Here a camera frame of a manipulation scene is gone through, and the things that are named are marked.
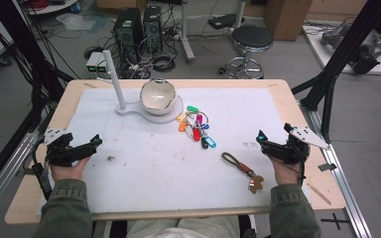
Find coil of black cables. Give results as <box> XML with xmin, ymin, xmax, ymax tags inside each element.
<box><xmin>151</xmin><ymin>52</ymin><xmax>177</xmax><ymax>73</ymax></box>

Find grey tape piece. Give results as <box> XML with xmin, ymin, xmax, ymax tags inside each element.
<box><xmin>317</xmin><ymin>162</ymin><xmax>338</xmax><ymax>173</ymax></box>

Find person's right hand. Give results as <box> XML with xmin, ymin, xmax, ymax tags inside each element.
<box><xmin>267</xmin><ymin>156</ymin><xmax>305</xmax><ymax>186</ymax></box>

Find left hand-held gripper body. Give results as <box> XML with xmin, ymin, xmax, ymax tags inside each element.
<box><xmin>43</xmin><ymin>127</ymin><xmax>99</xmax><ymax>168</ymax></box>

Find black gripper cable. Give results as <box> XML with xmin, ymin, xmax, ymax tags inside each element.
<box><xmin>270</xmin><ymin>157</ymin><xmax>308</xmax><ymax>186</ymax></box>
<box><xmin>31</xmin><ymin>141</ymin><xmax>53</xmax><ymax>201</ymax></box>

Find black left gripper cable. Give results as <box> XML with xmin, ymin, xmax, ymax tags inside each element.
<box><xmin>31</xmin><ymin>141</ymin><xmax>53</xmax><ymax>201</ymax></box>

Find white table leg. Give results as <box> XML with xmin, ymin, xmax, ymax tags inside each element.
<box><xmin>180</xmin><ymin>0</ymin><xmax>196</xmax><ymax>64</ymax></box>

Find white egg-shaped bowl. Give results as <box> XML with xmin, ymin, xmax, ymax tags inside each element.
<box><xmin>139</xmin><ymin>77</ymin><xmax>178</xmax><ymax>116</ymax></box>

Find black round stool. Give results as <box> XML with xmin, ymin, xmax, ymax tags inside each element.
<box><xmin>217</xmin><ymin>25</ymin><xmax>275</xmax><ymax>80</ymax></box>

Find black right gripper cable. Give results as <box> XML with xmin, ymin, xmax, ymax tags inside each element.
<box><xmin>270</xmin><ymin>157</ymin><xmax>308</xmax><ymax>186</ymax></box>

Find brown leather keychain with bear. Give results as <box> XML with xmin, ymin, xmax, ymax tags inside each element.
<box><xmin>220</xmin><ymin>151</ymin><xmax>265</xmax><ymax>195</ymax></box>

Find small white power unit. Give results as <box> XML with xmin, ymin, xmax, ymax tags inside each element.
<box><xmin>85</xmin><ymin>51</ymin><xmax>109</xmax><ymax>75</ymax></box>

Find person's legs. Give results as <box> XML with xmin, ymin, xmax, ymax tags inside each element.
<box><xmin>124</xmin><ymin>214</ymin><xmax>243</xmax><ymax>238</ymax></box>

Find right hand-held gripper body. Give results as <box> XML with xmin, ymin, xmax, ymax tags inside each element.
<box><xmin>261</xmin><ymin>122</ymin><xmax>330</xmax><ymax>166</ymax></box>

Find bunch of coloured key tags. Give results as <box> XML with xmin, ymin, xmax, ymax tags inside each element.
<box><xmin>176</xmin><ymin>104</ymin><xmax>218</xmax><ymax>151</ymax></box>

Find black metal frame strut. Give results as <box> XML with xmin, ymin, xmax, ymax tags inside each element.
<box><xmin>0</xmin><ymin>0</ymin><xmax>80</xmax><ymax>199</ymax></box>
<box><xmin>291</xmin><ymin>0</ymin><xmax>381</xmax><ymax>144</ymax></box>

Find black computer tower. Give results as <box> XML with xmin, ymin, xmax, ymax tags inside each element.
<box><xmin>113</xmin><ymin>7</ymin><xmax>145</xmax><ymax>68</ymax></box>
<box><xmin>142</xmin><ymin>5</ymin><xmax>164</xmax><ymax>55</ymax></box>

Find cardboard box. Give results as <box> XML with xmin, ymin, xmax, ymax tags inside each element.
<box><xmin>263</xmin><ymin>0</ymin><xmax>314</xmax><ymax>42</ymax></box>

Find white stand with pole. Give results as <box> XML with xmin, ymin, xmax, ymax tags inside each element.
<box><xmin>101</xmin><ymin>50</ymin><xmax>185</xmax><ymax>125</ymax></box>

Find person's left hand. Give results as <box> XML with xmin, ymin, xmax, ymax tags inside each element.
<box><xmin>49</xmin><ymin>156</ymin><xmax>92</xmax><ymax>183</ymax></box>

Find white platform with grey machine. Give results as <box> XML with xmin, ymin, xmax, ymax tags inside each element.
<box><xmin>302</xmin><ymin>18</ymin><xmax>381</xmax><ymax>76</ymax></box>

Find thin wooden stick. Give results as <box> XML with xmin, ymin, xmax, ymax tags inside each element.
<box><xmin>306</xmin><ymin>181</ymin><xmax>332</xmax><ymax>206</ymax></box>

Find aluminium rail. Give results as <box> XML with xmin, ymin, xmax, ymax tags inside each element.
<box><xmin>0</xmin><ymin>131</ymin><xmax>42</xmax><ymax>226</ymax></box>
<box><xmin>298</xmin><ymin>98</ymin><xmax>374</xmax><ymax>238</ymax></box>

